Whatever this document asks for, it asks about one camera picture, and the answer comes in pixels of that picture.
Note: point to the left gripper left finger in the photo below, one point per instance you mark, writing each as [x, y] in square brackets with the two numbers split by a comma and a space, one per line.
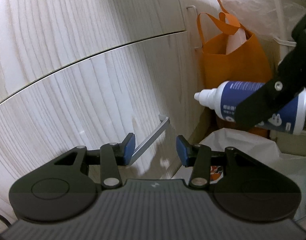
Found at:
[112, 156]

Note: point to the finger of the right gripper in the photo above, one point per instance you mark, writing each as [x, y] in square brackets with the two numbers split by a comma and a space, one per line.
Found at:
[289, 81]

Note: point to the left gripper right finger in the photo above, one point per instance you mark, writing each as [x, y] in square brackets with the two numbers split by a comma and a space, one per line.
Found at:
[198, 157]

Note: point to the blue white solution bottle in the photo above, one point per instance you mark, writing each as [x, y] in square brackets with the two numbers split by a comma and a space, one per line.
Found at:
[224, 100]

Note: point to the drawer metal handle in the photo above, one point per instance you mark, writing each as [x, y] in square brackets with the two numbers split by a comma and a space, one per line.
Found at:
[153, 136]

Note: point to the wooden drawer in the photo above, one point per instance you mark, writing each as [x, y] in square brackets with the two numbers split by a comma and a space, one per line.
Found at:
[101, 100]
[37, 37]

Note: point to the orange tote bag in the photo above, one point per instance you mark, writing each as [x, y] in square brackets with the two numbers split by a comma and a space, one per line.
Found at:
[234, 55]

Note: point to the translucent plastic bag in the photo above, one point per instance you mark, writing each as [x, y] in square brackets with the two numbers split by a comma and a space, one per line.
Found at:
[260, 16]

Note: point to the white printed shopping bag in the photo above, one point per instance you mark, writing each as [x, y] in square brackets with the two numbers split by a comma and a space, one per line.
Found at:
[250, 179]

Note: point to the right cabinet metal handle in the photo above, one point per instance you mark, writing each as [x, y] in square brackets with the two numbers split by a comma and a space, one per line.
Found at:
[193, 13]

